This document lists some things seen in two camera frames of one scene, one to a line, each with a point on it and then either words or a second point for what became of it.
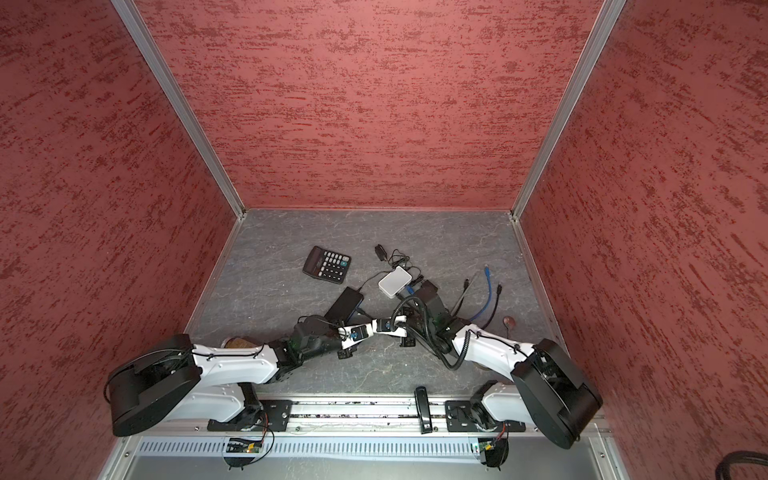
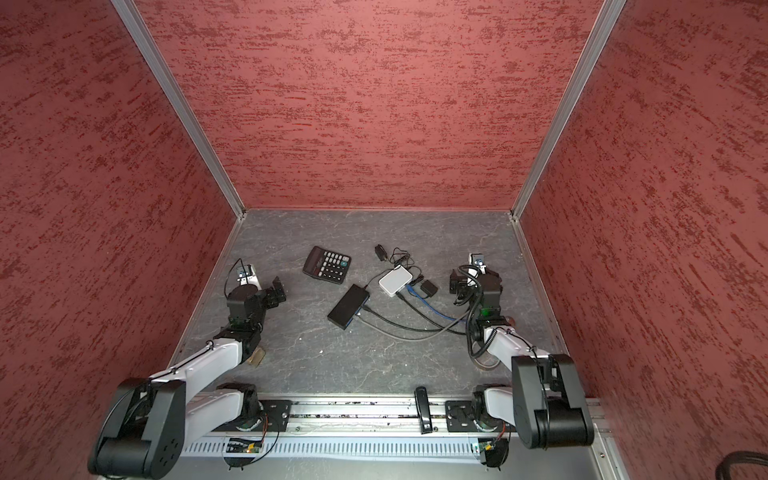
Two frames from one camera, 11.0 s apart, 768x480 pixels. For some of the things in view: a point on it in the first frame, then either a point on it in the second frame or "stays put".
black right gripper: [408, 311] to [456, 280]
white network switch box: [394, 282] stays put
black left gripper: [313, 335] to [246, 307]
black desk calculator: [325, 265] stays put
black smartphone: [343, 308] stays put
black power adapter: [380, 251] stays put
